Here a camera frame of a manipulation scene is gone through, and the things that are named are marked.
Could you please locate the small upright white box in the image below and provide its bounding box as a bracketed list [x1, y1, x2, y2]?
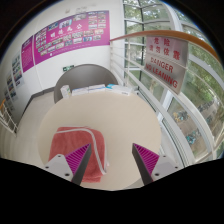
[59, 84, 72, 100]

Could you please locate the small magenta text poster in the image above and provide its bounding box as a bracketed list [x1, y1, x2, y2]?
[20, 35, 36, 74]

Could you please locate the grey round-backed chair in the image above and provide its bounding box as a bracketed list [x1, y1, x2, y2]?
[53, 63, 120, 104]

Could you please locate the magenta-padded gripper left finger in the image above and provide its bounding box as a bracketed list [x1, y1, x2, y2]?
[42, 142, 92, 186]

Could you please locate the pink towel with grey trim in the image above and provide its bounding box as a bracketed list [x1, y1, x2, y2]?
[48, 125, 110, 184]

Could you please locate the green exit sign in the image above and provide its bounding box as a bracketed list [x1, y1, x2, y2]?
[62, 64, 76, 73]

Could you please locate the white stair railing, orange handrail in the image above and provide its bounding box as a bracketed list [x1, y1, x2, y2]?
[0, 99, 19, 135]

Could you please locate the white photo wall poster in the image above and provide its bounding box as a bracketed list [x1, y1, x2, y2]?
[4, 73, 18, 101]
[11, 52, 25, 89]

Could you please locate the flat white and blue box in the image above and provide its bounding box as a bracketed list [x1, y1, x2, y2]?
[105, 83, 134, 97]

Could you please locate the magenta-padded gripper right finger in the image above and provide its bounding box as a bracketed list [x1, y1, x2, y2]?
[131, 143, 183, 187]

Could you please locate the large magenta photo poster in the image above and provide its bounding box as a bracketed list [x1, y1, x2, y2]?
[32, 9, 111, 66]

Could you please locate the warning sign with red letters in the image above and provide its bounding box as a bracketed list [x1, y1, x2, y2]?
[143, 53, 187, 96]

